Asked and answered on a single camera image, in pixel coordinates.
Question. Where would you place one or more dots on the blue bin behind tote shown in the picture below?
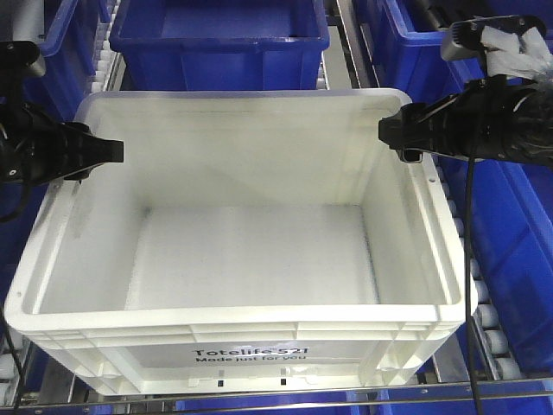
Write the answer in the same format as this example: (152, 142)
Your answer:
(221, 45)

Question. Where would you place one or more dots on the blue bin lower shelf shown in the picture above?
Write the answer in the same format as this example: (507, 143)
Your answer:
(389, 401)

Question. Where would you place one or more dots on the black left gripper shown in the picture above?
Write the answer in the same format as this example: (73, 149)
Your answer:
(36, 149)

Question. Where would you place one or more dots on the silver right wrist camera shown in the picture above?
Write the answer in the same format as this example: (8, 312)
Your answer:
(472, 38)

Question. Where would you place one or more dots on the blue bin front right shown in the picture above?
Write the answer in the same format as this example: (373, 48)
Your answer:
(512, 239)

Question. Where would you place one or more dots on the white plastic tote bin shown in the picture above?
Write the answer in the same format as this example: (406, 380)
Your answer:
(249, 241)

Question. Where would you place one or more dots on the left side roller track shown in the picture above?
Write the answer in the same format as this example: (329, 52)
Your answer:
(10, 375)

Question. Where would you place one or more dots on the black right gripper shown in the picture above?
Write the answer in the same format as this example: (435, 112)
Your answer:
(507, 123)

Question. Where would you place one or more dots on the blue bin back left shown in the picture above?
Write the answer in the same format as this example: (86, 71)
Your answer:
(68, 46)

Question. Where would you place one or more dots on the steel front shelf rail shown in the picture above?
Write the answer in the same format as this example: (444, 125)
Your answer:
(37, 407)

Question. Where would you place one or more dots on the blue bin back right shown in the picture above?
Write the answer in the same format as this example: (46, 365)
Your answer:
(404, 40)

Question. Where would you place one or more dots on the blue bin front left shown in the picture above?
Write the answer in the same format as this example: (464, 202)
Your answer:
(20, 203)

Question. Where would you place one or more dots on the roller track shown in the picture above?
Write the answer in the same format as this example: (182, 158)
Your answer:
(479, 349)
(10, 375)

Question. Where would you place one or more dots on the right side roller track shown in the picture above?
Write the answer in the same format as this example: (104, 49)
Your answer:
(479, 349)

